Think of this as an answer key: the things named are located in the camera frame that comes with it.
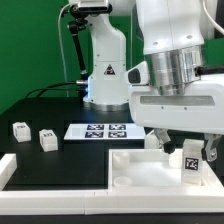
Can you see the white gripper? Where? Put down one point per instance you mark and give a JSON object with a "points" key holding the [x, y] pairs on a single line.
{"points": [[200, 109]]}

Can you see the white square table top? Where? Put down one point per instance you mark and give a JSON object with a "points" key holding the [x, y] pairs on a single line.
{"points": [[139, 172]]}

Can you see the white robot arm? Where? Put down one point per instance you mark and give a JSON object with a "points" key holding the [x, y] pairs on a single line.
{"points": [[171, 89]]}

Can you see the white sheet with tags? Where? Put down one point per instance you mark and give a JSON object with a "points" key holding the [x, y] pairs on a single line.
{"points": [[114, 131]]}

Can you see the white U-shaped fence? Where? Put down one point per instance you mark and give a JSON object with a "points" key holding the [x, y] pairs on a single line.
{"points": [[88, 202]]}

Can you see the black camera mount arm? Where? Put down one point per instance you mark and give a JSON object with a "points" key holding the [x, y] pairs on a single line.
{"points": [[75, 27]]}

